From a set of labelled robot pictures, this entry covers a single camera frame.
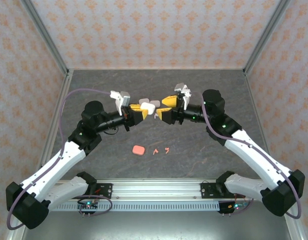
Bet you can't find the aluminium corner post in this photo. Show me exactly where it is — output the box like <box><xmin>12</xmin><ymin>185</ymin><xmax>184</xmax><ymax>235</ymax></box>
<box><xmin>20</xmin><ymin>0</ymin><xmax>74</xmax><ymax>76</ymax></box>
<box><xmin>243</xmin><ymin>0</ymin><xmax>292</xmax><ymax>76</ymax></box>

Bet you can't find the aluminium table edge rail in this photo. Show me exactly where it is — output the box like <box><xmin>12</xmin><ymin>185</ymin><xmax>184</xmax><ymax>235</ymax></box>
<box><xmin>243</xmin><ymin>71</ymin><xmax>279</xmax><ymax>181</ymax></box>
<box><xmin>25</xmin><ymin>69</ymin><xmax>74</xmax><ymax>186</ymax></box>

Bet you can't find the small controller circuit board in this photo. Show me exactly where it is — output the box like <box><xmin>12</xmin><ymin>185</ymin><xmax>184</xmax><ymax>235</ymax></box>
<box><xmin>78</xmin><ymin>201</ymin><xmax>98</xmax><ymax>211</ymax></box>
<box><xmin>227</xmin><ymin>202</ymin><xmax>248</xmax><ymax>210</ymax></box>

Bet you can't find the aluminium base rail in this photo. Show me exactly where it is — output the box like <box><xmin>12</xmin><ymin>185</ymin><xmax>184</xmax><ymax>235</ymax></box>
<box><xmin>25</xmin><ymin>178</ymin><xmax>294</xmax><ymax>201</ymax></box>

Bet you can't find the pink earbud charging case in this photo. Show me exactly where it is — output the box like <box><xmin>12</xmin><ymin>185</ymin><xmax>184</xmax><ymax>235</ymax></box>
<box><xmin>132</xmin><ymin>145</ymin><xmax>146</xmax><ymax>156</ymax></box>

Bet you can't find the slotted grey cable duct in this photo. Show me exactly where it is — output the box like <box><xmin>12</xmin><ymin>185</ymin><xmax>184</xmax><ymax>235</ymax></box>
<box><xmin>47</xmin><ymin>201</ymin><xmax>221</xmax><ymax>212</ymax></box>

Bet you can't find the grey metal panel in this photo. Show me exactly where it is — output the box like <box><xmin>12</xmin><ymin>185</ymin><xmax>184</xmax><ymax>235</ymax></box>
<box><xmin>21</xmin><ymin>199</ymin><xmax>298</xmax><ymax>240</ymax></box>

